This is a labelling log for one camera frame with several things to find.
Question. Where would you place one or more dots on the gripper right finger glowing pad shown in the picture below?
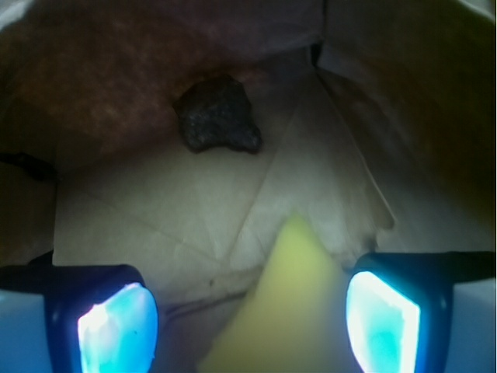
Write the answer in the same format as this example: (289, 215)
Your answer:
(423, 312)

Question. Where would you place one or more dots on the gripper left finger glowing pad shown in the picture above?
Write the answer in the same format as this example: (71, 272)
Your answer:
(76, 319)

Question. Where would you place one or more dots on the yellow sponge piece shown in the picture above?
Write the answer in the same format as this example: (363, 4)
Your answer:
(293, 320)

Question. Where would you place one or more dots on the brown paper bag bin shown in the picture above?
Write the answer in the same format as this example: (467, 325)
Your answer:
(377, 121)

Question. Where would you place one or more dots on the dark grey rock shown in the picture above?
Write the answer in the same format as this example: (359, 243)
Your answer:
(217, 113)

